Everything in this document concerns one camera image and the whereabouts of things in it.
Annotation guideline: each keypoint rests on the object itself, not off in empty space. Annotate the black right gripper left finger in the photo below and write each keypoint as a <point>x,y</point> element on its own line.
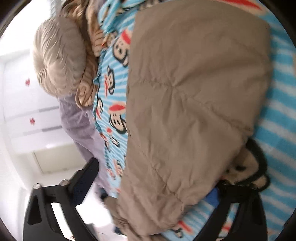
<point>40,222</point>

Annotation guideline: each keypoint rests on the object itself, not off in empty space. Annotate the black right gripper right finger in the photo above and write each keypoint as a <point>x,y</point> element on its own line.
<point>249,222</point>

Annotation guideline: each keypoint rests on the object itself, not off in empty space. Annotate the brown quilted puffer jacket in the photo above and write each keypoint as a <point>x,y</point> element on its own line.
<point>198,75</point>

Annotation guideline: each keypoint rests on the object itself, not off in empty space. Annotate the blue striped monkey blanket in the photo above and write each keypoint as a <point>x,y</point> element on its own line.
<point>275,131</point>

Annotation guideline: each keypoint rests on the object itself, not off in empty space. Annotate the purple fleece blanket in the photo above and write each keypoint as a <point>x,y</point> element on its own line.
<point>78,123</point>

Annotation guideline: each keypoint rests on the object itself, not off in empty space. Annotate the beige round pleated pillow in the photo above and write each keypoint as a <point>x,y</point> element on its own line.
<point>59,56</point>

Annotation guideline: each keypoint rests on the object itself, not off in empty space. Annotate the brown striped plush cushion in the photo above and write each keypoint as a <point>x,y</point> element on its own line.
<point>84,14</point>

